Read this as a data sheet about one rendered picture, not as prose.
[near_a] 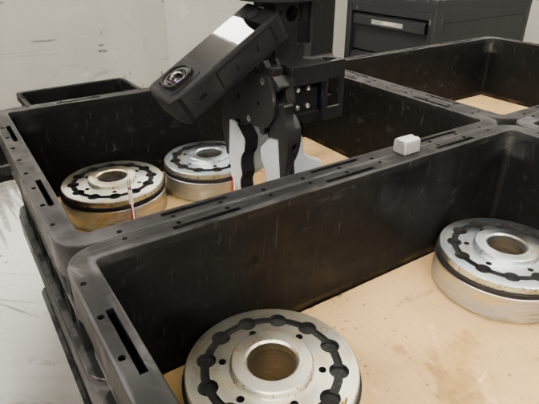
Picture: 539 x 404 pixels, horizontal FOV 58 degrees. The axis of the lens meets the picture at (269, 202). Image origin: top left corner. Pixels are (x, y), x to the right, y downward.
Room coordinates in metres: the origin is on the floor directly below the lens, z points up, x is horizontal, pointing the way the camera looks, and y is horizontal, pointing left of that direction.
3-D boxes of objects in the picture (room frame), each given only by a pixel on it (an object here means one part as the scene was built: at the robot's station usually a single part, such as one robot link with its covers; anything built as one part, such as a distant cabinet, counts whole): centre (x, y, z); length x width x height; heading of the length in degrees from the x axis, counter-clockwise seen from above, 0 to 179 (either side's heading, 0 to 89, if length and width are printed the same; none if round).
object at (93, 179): (0.46, 0.16, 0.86); 0.05 x 0.05 x 0.01
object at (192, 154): (0.52, 0.07, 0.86); 0.05 x 0.05 x 0.01
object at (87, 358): (0.45, 0.03, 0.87); 0.40 x 0.30 x 0.11; 123
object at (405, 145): (0.37, -0.11, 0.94); 0.02 x 0.01 x 0.01; 123
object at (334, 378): (0.21, 0.00, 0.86); 0.10 x 0.10 x 0.01
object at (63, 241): (0.45, 0.03, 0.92); 0.40 x 0.30 x 0.02; 123
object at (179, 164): (0.52, 0.07, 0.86); 0.10 x 0.10 x 0.01
